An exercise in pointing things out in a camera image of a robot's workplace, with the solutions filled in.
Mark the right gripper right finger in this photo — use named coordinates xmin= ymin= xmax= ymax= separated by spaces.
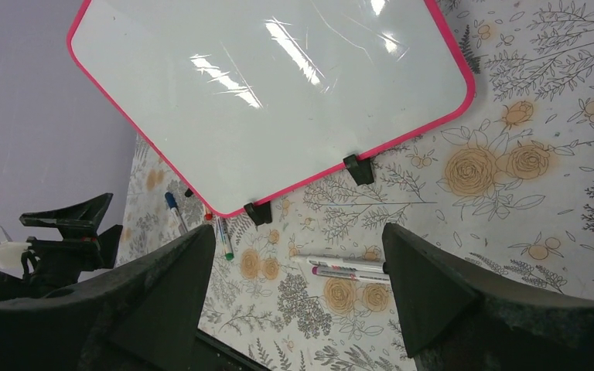
xmin=382 ymin=223 xmax=594 ymax=370

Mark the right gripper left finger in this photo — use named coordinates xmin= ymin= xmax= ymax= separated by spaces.
xmin=0 ymin=225 xmax=216 ymax=370

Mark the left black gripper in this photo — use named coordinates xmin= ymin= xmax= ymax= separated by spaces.
xmin=19 ymin=192 xmax=120 ymax=292

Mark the pink framed whiteboard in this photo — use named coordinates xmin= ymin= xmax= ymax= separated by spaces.
xmin=67 ymin=1 xmax=476 ymax=220

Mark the black capped marker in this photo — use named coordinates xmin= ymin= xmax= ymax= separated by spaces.
xmin=290 ymin=255 xmax=388 ymax=274

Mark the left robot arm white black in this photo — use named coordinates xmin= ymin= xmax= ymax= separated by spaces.
xmin=0 ymin=192 xmax=123 ymax=301

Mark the blue capped marker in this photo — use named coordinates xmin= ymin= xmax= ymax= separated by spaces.
xmin=164 ymin=192 xmax=188 ymax=235

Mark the green capped marker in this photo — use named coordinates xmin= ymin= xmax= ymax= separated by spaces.
xmin=217 ymin=217 xmax=234 ymax=261

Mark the pink capped marker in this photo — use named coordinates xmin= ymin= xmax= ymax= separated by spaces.
xmin=312 ymin=267 xmax=391 ymax=285

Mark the floral patterned table mat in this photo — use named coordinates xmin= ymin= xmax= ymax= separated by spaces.
xmin=114 ymin=0 xmax=594 ymax=371

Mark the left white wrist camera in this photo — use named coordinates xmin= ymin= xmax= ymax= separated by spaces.
xmin=0 ymin=226 xmax=31 ymax=269

